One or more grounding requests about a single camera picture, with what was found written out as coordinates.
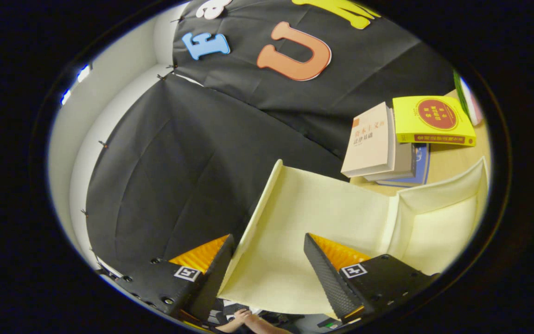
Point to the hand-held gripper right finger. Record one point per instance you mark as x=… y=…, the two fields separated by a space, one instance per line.
x=329 y=283

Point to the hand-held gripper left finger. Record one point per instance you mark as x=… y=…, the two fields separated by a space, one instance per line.
x=211 y=287

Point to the beige fabric storage box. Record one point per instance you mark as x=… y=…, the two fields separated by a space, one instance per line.
x=318 y=208

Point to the beige book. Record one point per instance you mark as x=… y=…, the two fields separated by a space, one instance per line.
x=369 y=139

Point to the blue book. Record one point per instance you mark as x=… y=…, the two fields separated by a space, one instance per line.
x=422 y=164

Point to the yellow book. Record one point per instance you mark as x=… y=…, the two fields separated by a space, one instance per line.
x=434 y=116

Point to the watermelon slice plush toy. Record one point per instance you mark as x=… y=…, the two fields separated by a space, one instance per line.
x=471 y=104

